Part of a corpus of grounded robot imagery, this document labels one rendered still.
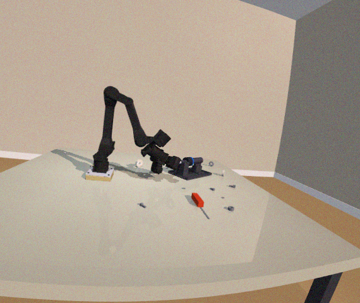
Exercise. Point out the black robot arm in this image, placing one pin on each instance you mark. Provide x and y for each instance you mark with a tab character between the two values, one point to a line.
106	147

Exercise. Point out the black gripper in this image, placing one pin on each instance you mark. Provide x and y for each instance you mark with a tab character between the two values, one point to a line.
170	161

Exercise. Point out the red-handled screwdriver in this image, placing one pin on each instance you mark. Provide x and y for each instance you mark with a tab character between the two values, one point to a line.
198	201

